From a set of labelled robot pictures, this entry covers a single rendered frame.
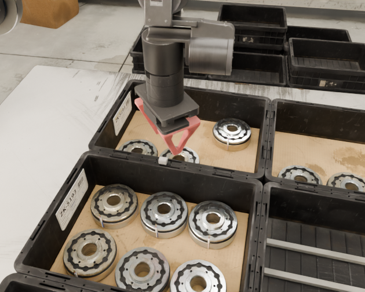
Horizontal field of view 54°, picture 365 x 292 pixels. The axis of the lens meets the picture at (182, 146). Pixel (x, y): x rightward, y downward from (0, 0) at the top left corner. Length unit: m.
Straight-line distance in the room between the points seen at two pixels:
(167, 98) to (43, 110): 0.89
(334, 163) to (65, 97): 0.96
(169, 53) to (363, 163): 0.67
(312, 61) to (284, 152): 1.19
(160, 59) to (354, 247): 0.57
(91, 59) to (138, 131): 2.11
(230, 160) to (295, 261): 0.30
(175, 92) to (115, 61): 2.50
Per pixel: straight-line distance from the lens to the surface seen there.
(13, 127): 1.35
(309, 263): 0.80
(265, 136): 0.86
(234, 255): 0.77
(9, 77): 3.06
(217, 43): 0.49
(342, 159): 1.01
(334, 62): 2.15
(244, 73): 2.13
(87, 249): 0.77
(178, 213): 0.78
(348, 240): 0.86
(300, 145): 1.02
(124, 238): 0.79
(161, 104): 0.54
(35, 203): 1.08
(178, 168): 0.77
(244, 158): 0.94
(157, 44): 0.49
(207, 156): 0.94
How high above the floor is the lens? 1.49
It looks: 43 degrees down
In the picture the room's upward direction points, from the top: straight up
